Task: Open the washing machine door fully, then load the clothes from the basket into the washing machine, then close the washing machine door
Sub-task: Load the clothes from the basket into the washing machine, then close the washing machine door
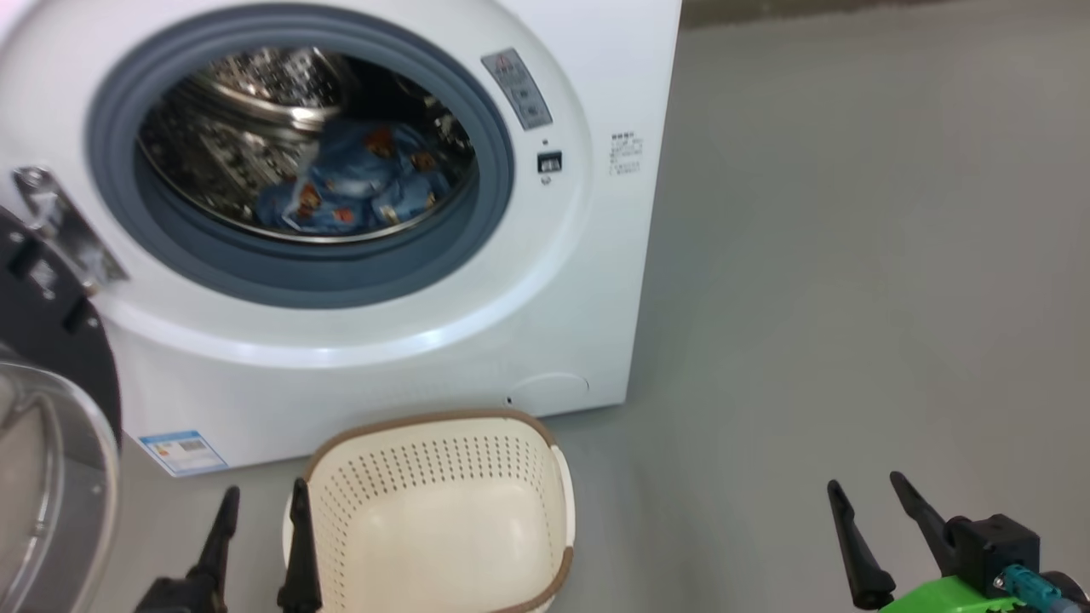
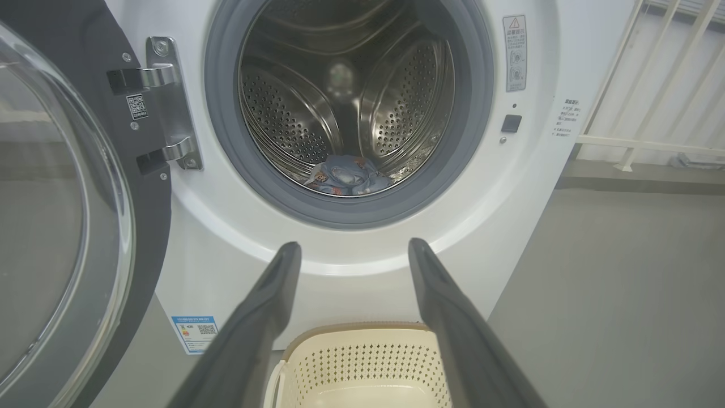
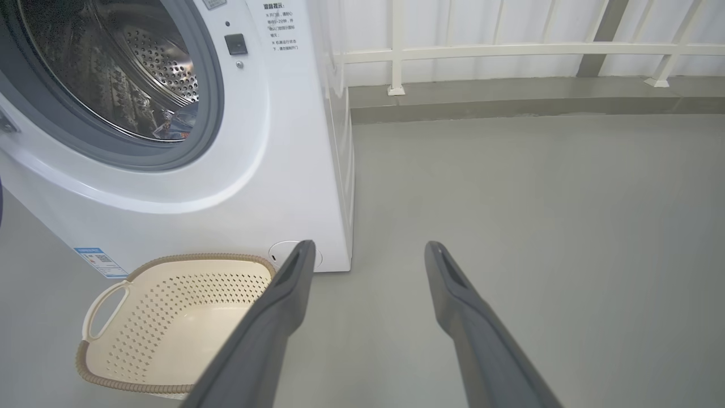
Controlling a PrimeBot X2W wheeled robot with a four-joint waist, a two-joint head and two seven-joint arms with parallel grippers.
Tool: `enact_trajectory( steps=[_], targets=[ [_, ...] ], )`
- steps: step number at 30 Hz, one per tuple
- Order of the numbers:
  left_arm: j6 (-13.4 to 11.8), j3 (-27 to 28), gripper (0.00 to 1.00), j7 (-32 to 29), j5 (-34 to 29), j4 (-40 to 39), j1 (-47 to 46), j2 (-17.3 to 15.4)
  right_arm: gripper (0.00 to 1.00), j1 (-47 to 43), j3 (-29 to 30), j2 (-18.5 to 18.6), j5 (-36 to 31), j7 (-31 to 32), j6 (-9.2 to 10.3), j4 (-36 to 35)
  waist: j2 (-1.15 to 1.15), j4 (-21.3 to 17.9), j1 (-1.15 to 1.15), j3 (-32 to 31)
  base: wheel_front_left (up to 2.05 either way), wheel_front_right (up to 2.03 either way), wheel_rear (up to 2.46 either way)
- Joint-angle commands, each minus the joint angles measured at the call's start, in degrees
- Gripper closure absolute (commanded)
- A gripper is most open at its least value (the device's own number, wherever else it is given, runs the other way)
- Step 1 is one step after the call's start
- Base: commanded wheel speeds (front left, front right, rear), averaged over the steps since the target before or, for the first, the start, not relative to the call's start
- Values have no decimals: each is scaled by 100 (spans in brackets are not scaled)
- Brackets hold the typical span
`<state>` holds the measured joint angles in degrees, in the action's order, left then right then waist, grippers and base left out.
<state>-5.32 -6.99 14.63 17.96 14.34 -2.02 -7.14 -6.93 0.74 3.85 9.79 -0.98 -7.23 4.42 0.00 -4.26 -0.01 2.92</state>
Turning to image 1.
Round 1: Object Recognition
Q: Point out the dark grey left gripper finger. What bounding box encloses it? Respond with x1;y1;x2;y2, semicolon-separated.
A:
277;478;323;613
192;486;241;588

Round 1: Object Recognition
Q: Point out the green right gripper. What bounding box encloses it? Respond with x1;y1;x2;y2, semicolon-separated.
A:
827;471;1090;613

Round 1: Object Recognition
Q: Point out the black round glass washer door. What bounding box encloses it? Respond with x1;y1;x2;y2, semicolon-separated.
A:
0;204;123;613

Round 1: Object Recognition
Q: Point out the blue garment with orange print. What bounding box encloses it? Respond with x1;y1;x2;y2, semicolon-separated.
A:
254;175;401;237
307;117;465;214

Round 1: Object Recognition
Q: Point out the grey rubber door gasket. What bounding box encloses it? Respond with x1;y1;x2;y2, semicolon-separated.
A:
85;4;516;310

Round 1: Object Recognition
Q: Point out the white washing machine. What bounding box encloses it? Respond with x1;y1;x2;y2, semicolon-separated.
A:
0;0;682;478

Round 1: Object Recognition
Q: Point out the metal door hinge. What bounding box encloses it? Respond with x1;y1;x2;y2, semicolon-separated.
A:
12;166;129;295

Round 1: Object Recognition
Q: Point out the blue energy label sticker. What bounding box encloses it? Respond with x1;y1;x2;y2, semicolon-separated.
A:
138;430;229;477

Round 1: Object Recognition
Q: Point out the cream perforated laundry basket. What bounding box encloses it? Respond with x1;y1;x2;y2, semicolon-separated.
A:
283;409;577;613

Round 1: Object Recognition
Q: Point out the round white filter cover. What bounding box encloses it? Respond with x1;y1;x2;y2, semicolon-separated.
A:
508;372;590;418

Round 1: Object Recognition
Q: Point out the grey warning sticker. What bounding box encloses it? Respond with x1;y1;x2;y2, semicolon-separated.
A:
481;49;554;131

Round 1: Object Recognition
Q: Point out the teal connector cable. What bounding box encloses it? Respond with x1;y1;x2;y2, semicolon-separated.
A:
996;564;1078;613

